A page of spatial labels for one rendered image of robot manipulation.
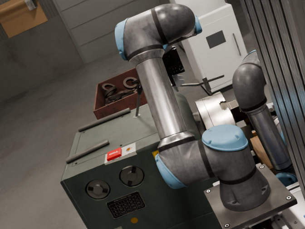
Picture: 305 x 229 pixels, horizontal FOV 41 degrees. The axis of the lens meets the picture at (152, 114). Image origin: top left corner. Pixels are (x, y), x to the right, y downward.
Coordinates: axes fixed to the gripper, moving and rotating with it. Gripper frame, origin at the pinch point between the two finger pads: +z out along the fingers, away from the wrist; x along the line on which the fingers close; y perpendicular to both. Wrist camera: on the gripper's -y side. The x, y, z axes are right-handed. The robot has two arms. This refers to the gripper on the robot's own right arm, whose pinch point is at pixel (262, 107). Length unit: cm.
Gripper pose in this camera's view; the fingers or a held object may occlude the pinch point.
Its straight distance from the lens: 192.3
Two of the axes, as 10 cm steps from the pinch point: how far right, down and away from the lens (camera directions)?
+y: 9.2, -3.7, -1.2
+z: -0.3, -3.8, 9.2
